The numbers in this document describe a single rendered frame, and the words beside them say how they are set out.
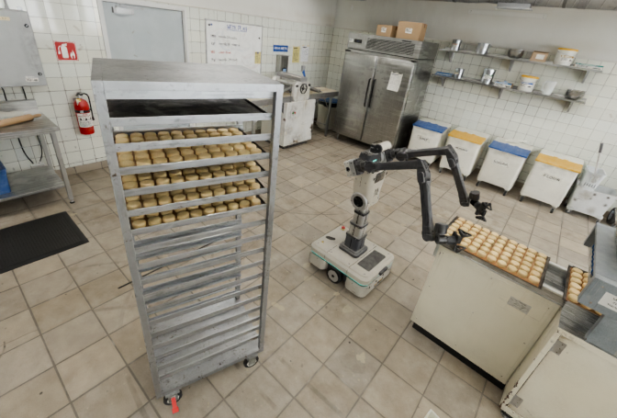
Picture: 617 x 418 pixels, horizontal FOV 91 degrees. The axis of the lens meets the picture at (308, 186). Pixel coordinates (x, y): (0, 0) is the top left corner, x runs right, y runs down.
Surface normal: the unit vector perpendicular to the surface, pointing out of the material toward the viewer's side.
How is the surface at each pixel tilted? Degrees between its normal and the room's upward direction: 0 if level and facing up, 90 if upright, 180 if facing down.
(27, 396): 0
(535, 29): 90
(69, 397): 0
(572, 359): 90
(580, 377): 90
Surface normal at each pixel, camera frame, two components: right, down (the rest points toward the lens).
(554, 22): -0.65, 0.29
